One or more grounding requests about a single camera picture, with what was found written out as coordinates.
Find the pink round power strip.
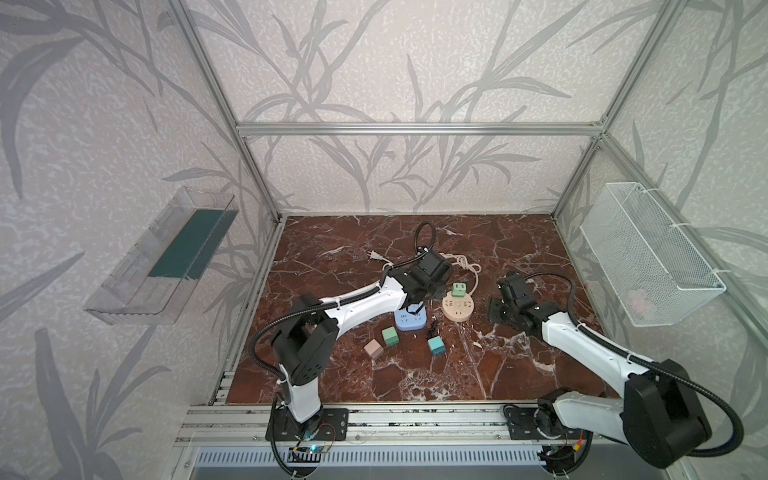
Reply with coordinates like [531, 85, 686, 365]
[441, 292, 475, 323]

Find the green cube charger left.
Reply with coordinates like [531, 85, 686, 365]
[382, 327, 400, 347]

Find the pink cube charger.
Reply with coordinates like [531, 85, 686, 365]
[364, 339, 384, 360]

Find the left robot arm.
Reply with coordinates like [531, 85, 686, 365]
[247, 250, 452, 424]

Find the light green cube charger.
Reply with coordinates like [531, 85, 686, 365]
[451, 282, 467, 298]

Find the clear plastic wall bin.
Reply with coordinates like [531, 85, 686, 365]
[84, 187, 239, 326]

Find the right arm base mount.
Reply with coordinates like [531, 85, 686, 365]
[502, 404, 583, 443]

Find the pink power strip cable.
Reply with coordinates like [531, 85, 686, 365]
[446, 253, 483, 296]

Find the aluminium frame rail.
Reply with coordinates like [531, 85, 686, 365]
[236, 122, 602, 137]

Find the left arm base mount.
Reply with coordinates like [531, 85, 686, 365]
[266, 407, 350, 442]

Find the white wire mesh basket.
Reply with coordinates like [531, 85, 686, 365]
[581, 182, 727, 328]

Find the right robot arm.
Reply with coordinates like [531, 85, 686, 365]
[488, 272, 745, 469]

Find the teal cube charger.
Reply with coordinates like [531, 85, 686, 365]
[427, 336, 446, 356]

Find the blue square power strip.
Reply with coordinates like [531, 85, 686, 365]
[394, 302, 427, 332]

